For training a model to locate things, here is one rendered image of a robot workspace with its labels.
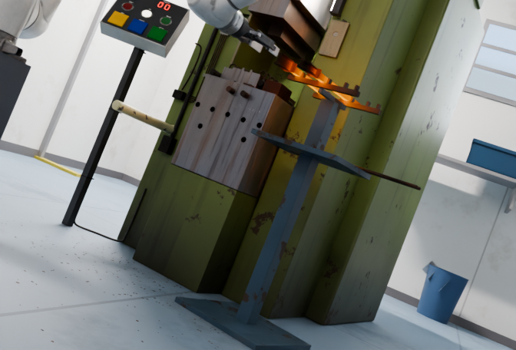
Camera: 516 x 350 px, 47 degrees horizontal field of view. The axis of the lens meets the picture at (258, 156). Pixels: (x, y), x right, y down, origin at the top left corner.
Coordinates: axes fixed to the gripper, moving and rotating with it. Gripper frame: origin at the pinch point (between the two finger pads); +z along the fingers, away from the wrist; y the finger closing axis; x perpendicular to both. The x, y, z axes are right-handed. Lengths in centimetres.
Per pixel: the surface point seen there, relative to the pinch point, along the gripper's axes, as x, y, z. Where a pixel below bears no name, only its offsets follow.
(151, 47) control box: -4, -85, 27
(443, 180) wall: 26, -63, 417
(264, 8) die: 31, -46, 46
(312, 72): -1.0, 12.6, 14.7
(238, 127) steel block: -26, -31, 42
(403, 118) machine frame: 12, 9, 111
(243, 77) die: -2, -42, 46
